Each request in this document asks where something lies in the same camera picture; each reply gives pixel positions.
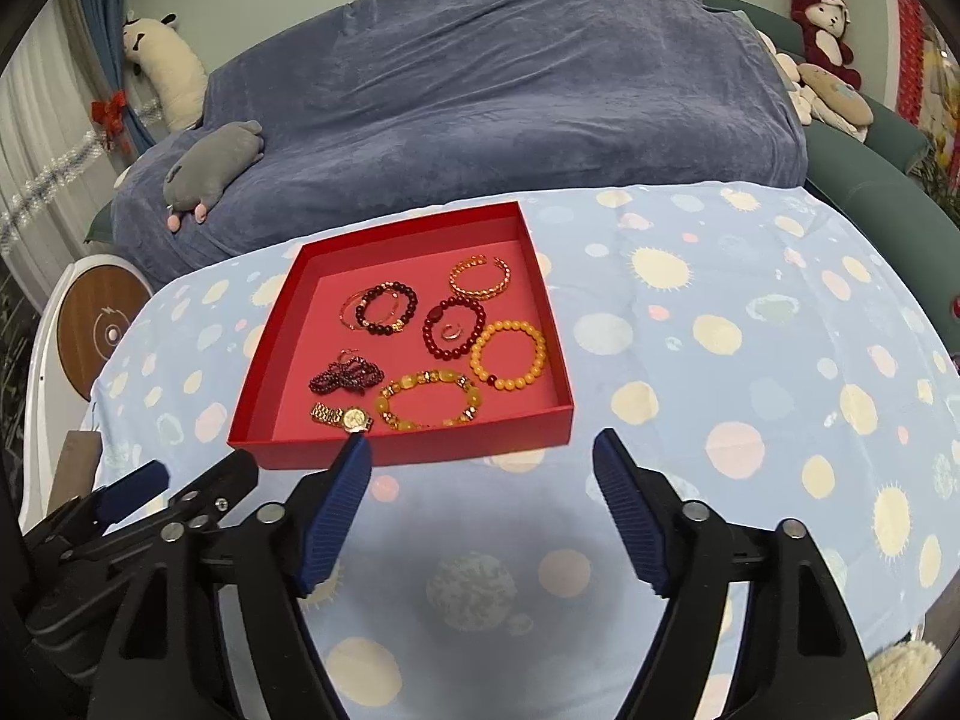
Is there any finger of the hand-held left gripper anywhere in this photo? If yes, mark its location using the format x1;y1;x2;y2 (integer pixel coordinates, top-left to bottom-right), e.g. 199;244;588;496
94;461;170;522
169;450;260;522

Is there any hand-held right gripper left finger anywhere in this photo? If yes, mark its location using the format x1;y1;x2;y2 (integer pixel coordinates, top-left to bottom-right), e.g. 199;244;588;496
86;433;374;720

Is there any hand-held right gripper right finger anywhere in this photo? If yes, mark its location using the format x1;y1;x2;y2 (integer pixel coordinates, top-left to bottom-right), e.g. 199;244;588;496
592;427;878;720

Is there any gold wristwatch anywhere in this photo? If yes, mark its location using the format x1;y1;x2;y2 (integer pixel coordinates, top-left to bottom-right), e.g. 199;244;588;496
310;403;374;434

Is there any garnet bead strand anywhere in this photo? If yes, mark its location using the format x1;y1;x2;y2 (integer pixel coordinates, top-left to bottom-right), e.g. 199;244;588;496
309;349;387;397

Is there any amber stone bracelet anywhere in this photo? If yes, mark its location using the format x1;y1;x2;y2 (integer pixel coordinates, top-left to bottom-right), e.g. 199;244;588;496
373;369;485;433

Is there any red tray box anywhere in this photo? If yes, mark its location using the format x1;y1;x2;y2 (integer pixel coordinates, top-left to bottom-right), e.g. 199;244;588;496
226;201;577;470

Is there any dark red bead bracelet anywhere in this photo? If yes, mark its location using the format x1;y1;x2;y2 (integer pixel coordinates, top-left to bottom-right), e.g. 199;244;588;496
354;282;418;337

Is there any thin gold bangle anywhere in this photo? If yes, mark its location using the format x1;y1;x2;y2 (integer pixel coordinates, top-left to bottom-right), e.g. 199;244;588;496
339;286;402;332

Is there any yellow bead bracelet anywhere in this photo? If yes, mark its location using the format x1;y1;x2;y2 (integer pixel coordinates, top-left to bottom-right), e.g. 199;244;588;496
469;319;548;391

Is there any gold chain-link bangle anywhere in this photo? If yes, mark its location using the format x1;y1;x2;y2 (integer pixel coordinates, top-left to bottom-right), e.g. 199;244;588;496
448;255;514;302

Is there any white round side table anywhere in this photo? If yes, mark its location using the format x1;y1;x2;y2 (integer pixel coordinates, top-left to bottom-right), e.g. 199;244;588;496
19;255;155;533

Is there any light blue printed tablecloth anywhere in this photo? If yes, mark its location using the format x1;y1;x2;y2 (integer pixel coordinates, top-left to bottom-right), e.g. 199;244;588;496
88;181;960;720

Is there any grey plush toy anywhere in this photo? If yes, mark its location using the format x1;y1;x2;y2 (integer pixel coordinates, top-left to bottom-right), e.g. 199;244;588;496
163;120;265;233

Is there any crystal bead curtain tieback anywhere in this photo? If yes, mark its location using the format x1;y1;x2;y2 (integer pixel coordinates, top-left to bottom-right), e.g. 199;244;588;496
0;101;162;241

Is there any white sheer curtain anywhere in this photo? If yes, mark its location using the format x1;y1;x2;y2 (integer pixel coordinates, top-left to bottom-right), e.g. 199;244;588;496
0;0;128;316

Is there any red curtain bow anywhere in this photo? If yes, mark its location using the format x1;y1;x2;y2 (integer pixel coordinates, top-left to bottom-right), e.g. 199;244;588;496
91;90;128;132

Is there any green sofa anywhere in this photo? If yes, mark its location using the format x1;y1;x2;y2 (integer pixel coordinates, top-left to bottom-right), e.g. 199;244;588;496
82;0;953;241

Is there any blue-grey sofa blanket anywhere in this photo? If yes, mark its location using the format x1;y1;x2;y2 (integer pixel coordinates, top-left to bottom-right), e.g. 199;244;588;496
111;0;809;293

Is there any green plant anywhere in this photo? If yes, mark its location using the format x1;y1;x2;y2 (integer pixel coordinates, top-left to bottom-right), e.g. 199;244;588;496
911;150;960;218

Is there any blue curtain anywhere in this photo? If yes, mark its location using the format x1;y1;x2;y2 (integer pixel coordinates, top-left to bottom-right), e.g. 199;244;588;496
56;0;158;158

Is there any cookie-shaped cushion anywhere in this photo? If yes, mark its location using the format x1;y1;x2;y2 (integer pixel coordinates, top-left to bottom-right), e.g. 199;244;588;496
796;62;875;140

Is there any red monkey plush toy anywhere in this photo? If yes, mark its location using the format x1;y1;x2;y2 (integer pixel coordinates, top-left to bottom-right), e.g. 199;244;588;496
789;0;863;91

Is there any red hanging decoration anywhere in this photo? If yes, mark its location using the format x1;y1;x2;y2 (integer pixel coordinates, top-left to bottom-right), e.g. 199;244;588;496
892;0;960;158

